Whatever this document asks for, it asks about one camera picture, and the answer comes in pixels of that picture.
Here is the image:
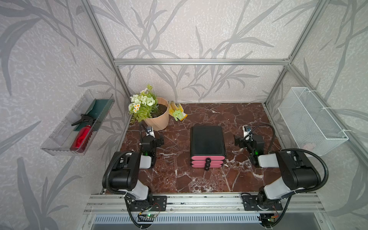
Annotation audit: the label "black drawer cabinet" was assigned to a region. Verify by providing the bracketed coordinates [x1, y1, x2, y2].
[190, 126, 226, 161]

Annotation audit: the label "pink top drawer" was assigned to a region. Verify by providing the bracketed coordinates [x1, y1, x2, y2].
[191, 156, 225, 161]

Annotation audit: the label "pink drawer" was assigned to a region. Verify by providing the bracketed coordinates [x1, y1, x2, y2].
[191, 156, 225, 161]
[191, 164, 223, 171]
[191, 161, 223, 167]

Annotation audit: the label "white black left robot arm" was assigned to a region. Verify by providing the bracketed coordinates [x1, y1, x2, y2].
[102, 135, 164, 206]

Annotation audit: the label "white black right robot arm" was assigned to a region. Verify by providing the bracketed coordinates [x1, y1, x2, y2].
[234, 134, 329, 206]

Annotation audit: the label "pink middle drawer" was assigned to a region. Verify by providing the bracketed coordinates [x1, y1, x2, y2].
[191, 161, 223, 167]

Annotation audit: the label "pink bottom drawer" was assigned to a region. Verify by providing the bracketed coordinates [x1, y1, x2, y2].
[191, 164, 223, 171]

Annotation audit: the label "beige flower pot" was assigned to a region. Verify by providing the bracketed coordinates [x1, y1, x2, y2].
[144, 97, 169, 131]

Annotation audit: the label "green white artificial flowers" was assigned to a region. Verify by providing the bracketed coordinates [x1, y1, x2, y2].
[128, 84, 159, 124]

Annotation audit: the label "green garden hand fork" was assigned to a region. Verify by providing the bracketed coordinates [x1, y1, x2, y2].
[171, 104, 186, 121]

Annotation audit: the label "yellow white garden glove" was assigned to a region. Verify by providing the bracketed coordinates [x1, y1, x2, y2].
[169, 101, 187, 121]

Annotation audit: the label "dark green trowel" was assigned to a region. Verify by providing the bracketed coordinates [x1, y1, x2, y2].
[72, 99, 113, 131]

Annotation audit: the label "red spray bottle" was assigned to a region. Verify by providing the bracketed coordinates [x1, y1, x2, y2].
[70, 125, 93, 153]

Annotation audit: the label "left green circuit board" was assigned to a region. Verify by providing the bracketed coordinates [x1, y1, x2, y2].
[138, 213, 159, 222]

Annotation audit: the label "green circuit board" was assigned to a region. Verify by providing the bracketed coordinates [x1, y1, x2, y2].
[138, 213, 159, 222]
[259, 213, 278, 228]

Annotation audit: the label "right green circuit board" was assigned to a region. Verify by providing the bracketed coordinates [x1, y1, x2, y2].
[259, 213, 278, 228]

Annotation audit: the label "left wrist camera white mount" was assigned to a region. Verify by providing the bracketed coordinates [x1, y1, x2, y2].
[146, 126, 155, 138]

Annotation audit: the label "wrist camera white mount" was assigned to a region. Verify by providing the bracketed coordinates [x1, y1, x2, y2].
[242, 126, 252, 140]
[146, 126, 155, 138]

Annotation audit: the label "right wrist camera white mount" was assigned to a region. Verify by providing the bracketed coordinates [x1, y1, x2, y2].
[242, 126, 252, 140]

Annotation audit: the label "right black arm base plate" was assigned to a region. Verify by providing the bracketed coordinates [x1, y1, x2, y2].
[241, 194, 283, 211]

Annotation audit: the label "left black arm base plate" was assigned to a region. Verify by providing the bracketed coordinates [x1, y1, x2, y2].
[128, 195, 168, 212]

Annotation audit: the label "white wire mesh basket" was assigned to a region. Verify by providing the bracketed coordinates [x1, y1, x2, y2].
[278, 87, 349, 156]

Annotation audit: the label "clear plastic wall tray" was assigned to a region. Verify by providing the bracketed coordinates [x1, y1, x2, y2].
[41, 90, 115, 156]

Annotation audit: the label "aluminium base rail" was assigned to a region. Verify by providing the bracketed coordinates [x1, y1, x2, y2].
[83, 193, 326, 215]

